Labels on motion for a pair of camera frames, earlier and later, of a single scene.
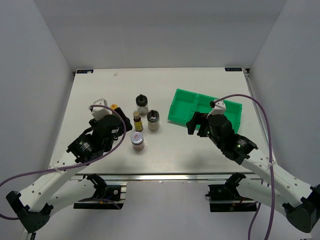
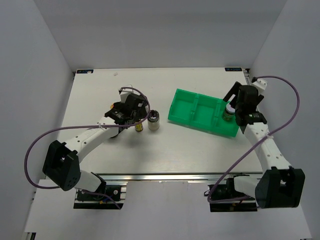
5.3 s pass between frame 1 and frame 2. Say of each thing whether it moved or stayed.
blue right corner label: stayed
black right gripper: moved
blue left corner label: stayed
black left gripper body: moved
